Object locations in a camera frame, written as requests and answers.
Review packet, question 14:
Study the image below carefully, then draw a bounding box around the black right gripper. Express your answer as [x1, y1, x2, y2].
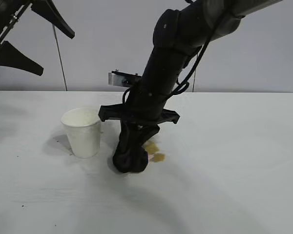
[99, 81, 180, 149]

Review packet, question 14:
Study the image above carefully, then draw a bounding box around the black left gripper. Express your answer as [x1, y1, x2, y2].
[0, 0, 76, 76]

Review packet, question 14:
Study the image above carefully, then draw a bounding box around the dark purple cloth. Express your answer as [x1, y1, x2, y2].
[112, 125, 149, 174]

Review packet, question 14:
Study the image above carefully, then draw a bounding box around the white paper cup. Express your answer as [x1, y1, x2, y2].
[61, 107, 102, 159]

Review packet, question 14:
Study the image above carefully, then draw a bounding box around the brown liquid spill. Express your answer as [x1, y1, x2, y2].
[145, 141, 166, 163]

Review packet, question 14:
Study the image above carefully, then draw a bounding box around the thin hanging background cable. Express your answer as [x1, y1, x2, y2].
[53, 24, 68, 92]
[192, 65, 198, 93]

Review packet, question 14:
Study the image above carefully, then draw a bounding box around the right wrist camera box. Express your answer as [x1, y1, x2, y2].
[107, 69, 144, 87]

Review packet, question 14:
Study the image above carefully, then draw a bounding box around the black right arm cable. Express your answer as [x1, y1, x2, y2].
[170, 7, 235, 96]

